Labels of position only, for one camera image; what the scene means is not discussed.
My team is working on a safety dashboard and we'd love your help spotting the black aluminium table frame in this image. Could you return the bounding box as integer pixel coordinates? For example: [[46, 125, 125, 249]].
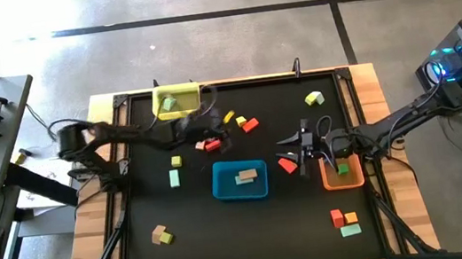
[[42, 53, 443, 259]]

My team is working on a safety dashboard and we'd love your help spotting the white wooden block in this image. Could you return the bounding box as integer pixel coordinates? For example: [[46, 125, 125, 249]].
[[310, 90, 326, 107]]

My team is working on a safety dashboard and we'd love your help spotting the yellow plastic bin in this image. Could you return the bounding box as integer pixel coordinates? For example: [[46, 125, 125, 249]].
[[148, 80, 204, 123]]

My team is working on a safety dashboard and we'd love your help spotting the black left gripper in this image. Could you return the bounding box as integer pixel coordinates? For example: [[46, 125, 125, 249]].
[[175, 108, 243, 160]]

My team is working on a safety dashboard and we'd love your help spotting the black corner bracket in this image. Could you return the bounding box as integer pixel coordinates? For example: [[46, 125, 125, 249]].
[[334, 67, 354, 83], [111, 92, 130, 110]]

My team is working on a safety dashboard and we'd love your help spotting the yellow and black small tool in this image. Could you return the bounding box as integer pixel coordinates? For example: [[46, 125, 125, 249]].
[[11, 145, 36, 166]]

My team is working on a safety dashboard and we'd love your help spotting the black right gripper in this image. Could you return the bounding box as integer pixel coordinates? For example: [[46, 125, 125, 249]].
[[270, 115, 335, 181]]

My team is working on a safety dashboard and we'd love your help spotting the black table mat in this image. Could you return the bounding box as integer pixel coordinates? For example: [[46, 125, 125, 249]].
[[101, 65, 387, 259]]

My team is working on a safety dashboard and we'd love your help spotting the mint green long block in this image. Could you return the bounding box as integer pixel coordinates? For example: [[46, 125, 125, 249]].
[[339, 223, 363, 239], [168, 168, 181, 189], [233, 173, 255, 187]]

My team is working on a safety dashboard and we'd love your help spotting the red wooden block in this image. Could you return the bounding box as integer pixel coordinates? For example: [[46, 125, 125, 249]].
[[204, 139, 223, 153], [240, 116, 261, 135], [329, 207, 346, 230]]

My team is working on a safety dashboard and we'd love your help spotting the grey desk leg frame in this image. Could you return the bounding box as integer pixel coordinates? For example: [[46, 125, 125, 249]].
[[0, 202, 82, 259]]

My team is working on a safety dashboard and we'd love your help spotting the orange plastic bin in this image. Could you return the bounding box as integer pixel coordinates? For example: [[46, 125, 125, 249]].
[[318, 151, 367, 193]]

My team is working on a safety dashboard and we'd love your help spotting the black desk base beam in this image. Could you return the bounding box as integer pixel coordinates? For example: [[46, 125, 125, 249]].
[[2, 154, 81, 216]]

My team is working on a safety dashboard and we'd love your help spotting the orange small cube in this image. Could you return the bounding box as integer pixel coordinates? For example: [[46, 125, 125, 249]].
[[343, 210, 359, 225]]

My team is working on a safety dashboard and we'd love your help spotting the orange-white block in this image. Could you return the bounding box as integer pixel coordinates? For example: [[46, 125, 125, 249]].
[[277, 155, 301, 177]]

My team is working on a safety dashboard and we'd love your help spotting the tan long block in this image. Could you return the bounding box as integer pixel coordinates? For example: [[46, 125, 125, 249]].
[[238, 167, 260, 182]]

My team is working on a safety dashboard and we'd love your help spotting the mint green medium block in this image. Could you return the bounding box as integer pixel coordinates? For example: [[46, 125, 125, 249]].
[[161, 96, 179, 114]]

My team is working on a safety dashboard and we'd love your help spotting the blue plastic bin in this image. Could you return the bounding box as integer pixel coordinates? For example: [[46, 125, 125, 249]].
[[208, 154, 272, 206]]

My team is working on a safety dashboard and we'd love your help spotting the tan medium block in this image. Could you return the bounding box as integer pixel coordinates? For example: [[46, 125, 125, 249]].
[[150, 224, 169, 246]]

